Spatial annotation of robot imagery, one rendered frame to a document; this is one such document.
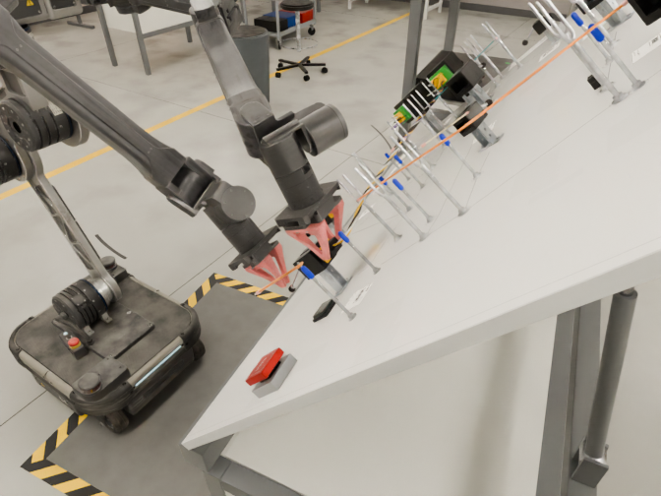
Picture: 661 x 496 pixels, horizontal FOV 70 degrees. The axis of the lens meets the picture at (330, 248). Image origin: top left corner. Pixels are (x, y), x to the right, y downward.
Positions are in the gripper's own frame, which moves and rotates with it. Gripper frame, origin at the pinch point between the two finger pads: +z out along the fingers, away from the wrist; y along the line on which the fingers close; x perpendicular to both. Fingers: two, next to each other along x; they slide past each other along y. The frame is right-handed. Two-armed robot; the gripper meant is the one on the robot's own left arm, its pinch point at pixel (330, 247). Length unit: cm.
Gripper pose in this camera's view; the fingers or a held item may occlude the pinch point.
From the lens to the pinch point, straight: 76.0
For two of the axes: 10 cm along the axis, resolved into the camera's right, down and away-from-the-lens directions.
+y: 4.8, -6.0, 6.4
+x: -7.8, 0.4, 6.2
